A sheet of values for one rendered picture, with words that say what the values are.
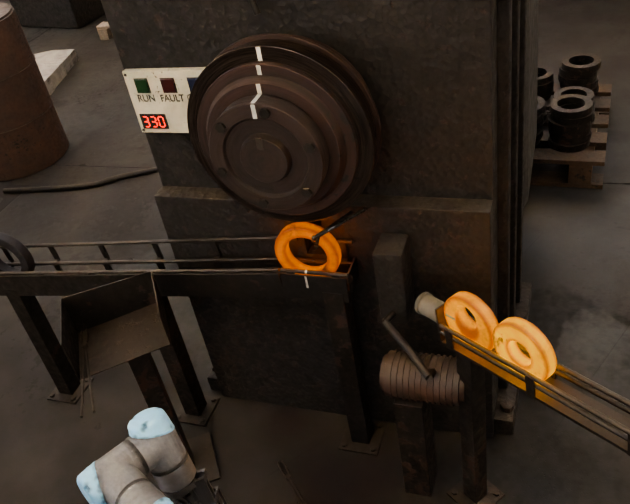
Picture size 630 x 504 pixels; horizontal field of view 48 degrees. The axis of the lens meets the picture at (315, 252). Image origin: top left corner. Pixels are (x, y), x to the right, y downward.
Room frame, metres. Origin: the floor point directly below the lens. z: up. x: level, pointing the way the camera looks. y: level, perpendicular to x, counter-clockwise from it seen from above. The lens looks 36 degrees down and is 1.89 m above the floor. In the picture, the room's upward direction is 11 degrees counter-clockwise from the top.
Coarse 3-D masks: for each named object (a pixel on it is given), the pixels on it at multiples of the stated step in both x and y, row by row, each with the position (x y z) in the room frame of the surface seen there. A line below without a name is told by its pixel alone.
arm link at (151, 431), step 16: (144, 416) 0.92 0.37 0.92; (160, 416) 0.91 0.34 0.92; (144, 432) 0.88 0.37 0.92; (160, 432) 0.89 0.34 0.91; (176, 432) 0.91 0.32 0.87; (144, 448) 0.86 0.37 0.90; (160, 448) 0.87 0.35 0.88; (176, 448) 0.88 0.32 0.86; (160, 464) 0.86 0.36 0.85; (176, 464) 0.86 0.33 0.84
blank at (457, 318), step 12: (456, 300) 1.23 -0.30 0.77; (468, 300) 1.21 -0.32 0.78; (480, 300) 1.20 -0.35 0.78; (444, 312) 1.27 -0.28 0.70; (456, 312) 1.24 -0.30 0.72; (480, 312) 1.17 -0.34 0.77; (492, 312) 1.18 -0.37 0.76; (456, 324) 1.24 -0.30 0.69; (468, 324) 1.22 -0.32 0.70; (480, 324) 1.17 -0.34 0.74; (492, 324) 1.15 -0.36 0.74; (468, 336) 1.20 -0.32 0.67; (480, 336) 1.17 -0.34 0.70; (492, 348) 1.15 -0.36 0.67
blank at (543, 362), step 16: (512, 320) 1.11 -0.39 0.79; (496, 336) 1.13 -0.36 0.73; (512, 336) 1.09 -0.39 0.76; (528, 336) 1.05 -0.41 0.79; (544, 336) 1.05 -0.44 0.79; (512, 352) 1.10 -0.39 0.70; (528, 352) 1.05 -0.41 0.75; (544, 352) 1.02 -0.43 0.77; (528, 368) 1.05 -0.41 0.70; (544, 368) 1.01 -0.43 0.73
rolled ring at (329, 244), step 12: (288, 228) 1.56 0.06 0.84; (300, 228) 1.54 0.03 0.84; (312, 228) 1.54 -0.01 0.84; (276, 240) 1.57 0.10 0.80; (288, 240) 1.56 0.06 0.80; (324, 240) 1.51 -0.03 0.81; (336, 240) 1.53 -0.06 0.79; (276, 252) 1.58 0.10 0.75; (288, 252) 1.58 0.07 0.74; (336, 252) 1.50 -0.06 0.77; (288, 264) 1.56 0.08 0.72; (300, 264) 1.57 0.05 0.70; (324, 264) 1.54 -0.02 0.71; (336, 264) 1.50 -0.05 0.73
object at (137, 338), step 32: (96, 288) 1.63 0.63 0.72; (128, 288) 1.64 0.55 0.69; (64, 320) 1.54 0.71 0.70; (96, 320) 1.62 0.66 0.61; (128, 320) 1.60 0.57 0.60; (160, 320) 1.56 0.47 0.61; (64, 352) 1.41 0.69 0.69; (96, 352) 1.50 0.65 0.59; (128, 352) 1.47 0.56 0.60; (160, 384) 1.51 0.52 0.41; (192, 448) 1.59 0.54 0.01
